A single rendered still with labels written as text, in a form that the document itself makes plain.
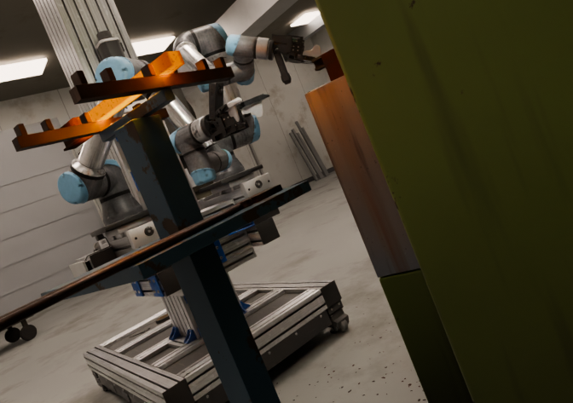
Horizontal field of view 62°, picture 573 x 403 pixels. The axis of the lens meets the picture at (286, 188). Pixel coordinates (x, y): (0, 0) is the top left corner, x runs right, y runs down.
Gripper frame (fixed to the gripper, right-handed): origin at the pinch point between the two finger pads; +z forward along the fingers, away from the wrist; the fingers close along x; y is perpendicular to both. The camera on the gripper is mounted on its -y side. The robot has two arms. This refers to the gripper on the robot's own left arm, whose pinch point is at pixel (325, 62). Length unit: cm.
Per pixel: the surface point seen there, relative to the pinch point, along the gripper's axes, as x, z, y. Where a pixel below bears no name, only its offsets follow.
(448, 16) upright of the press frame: -104, 19, -8
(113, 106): -90, -33, -26
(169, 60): -99, -20, -18
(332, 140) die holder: -65, 6, -27
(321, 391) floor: -12, 15, -113
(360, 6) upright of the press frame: -99, 7, -7
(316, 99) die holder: -65, 1, -18
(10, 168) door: 640, -557, -153
